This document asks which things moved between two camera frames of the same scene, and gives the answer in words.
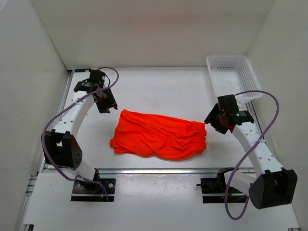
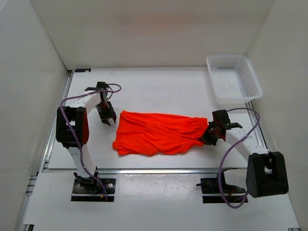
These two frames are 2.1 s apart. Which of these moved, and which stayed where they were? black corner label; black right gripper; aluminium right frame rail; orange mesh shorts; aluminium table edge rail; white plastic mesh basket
Moved: orange mesh shorts; black right gripper
Stayed: black corner label; white plastic mesh basket; aluminium table edge rail; aluminium right frame rail
